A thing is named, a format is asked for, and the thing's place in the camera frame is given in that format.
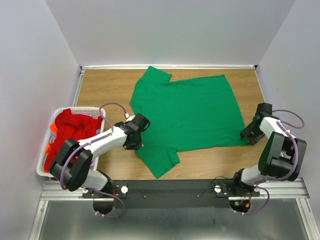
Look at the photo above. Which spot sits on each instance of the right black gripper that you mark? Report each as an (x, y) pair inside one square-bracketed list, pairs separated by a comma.
[(252, 140)]

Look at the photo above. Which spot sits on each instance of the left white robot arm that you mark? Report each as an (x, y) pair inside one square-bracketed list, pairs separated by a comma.
[(72, 164)]

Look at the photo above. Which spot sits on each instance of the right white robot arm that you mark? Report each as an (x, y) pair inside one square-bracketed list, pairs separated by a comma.
[(281, 158)]

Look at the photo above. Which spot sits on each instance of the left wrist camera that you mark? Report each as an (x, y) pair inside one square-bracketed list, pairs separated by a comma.
[(128, 117)]

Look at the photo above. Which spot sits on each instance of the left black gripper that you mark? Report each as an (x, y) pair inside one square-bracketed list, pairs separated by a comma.
[(136, 146)]

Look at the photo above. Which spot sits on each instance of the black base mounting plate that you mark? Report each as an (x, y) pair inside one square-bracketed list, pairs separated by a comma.
[(164, 194)]

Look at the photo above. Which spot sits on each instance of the green t-shirt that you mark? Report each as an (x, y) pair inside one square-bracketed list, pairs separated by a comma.
[(184, 115)]

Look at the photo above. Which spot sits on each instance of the red t-shirt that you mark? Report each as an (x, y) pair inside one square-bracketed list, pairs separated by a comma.
[(75, 126)]

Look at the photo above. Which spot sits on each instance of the aluminium back table rail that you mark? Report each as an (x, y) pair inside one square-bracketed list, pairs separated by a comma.
[(167, 66)]

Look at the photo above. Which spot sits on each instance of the aluminium front rail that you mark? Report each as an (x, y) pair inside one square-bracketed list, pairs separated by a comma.
[(52, 191)]

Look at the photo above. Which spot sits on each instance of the white plastic laundry basket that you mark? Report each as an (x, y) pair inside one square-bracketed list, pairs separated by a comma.
[(89, 110)]

